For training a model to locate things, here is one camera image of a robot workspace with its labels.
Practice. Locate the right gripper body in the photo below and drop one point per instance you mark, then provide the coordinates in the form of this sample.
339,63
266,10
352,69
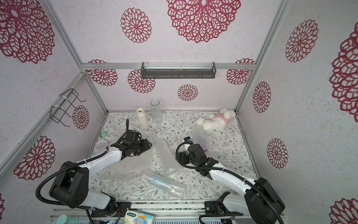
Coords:
208,161

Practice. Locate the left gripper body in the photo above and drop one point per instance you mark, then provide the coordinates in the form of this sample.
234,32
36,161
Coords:
134,146

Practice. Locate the cream ribbed ceramic vase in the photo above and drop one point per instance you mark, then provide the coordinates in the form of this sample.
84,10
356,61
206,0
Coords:
142,118

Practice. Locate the bubble item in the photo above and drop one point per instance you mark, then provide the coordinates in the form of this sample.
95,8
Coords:
165,184
169,166

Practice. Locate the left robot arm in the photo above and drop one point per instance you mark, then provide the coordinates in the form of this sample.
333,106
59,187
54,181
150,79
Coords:
71,186

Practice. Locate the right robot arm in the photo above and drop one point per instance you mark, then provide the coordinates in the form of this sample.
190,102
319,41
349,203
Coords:
255,198

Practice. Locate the bubble wrapped purple vase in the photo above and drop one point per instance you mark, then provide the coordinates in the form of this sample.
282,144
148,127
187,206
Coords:
199,137

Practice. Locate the bubble wrapped item front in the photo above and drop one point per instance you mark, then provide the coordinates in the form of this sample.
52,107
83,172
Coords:
165,184

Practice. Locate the green cube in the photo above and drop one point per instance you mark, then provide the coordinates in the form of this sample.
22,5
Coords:
103,134

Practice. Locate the lilac tape roll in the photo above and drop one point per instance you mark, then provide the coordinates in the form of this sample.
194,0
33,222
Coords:
101,145

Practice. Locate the white pink plush toy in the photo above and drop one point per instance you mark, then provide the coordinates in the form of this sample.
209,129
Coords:
216,121

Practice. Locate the tissue pack with cartoon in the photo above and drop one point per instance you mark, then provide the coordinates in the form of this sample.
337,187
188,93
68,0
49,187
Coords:
134,217

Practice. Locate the teal bottle cap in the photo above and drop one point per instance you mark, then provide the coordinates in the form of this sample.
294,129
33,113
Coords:
65,219

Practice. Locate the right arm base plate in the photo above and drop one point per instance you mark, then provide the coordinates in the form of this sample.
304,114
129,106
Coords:
216,208

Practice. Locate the black wall shelf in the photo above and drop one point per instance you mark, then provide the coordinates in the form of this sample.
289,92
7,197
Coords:
206,71

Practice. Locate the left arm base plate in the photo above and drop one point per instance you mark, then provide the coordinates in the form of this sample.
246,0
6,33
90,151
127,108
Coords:
112,210

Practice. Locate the black wire wall rack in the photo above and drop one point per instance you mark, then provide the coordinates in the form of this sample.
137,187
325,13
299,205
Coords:
60,110

